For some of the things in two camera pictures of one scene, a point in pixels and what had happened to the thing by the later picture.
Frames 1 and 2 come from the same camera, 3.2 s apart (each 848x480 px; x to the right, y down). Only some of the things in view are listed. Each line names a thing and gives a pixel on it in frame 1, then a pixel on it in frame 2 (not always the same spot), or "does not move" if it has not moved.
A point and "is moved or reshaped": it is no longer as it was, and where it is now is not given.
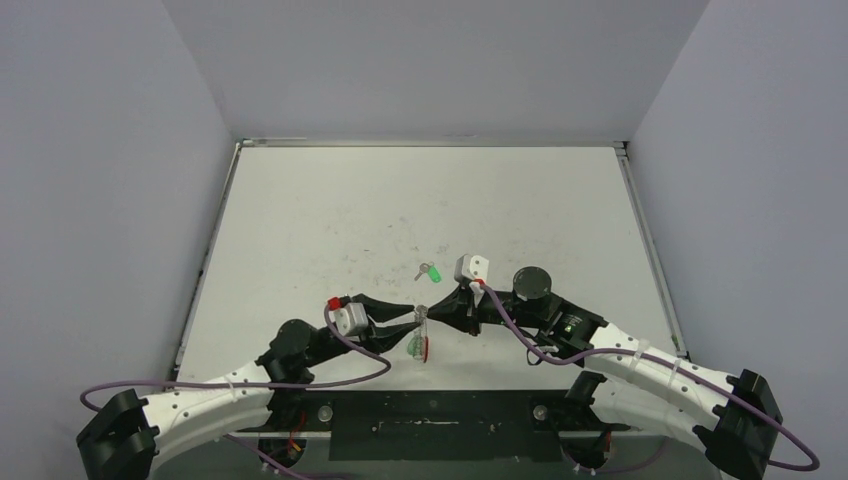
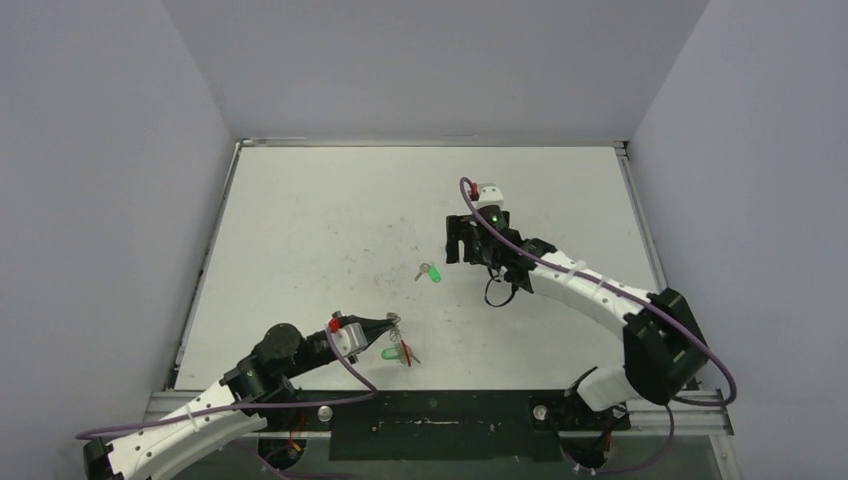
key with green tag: [432, 270] does not move
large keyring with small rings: [419, 346] is moved or reshaped
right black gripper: [472, 307] to [460, 237]
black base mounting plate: [439, 425] does not move
